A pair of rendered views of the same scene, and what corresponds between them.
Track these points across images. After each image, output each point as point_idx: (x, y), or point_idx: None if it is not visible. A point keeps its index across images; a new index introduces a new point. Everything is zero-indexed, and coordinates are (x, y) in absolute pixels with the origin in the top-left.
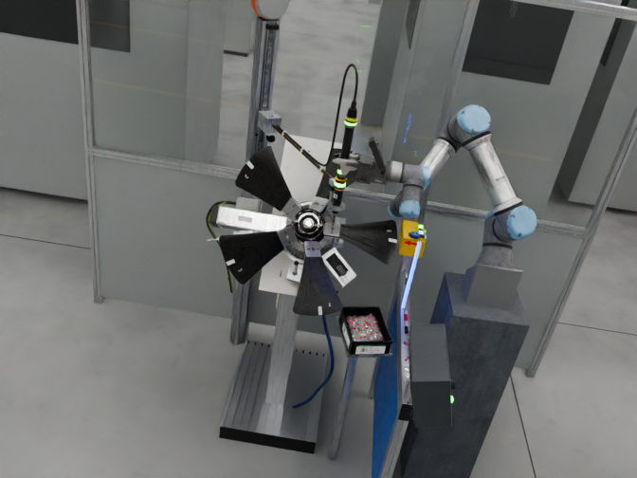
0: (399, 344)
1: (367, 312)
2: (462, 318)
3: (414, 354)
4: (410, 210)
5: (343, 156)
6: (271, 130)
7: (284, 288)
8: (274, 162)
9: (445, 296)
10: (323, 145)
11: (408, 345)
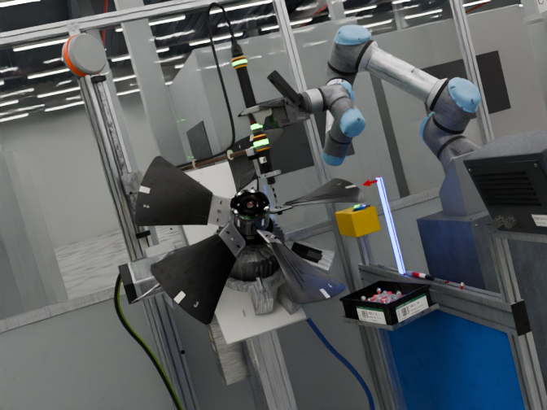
0: (435, 294)
1: (371, 294)
2: (479, 220)
3: (505, 153)
4: (356, 116)
5: (251, 105)
6: None
7: (259, 326)
8: (172, 168)
9: (437, 234)
10: (211, 171)
11: (447, 283)
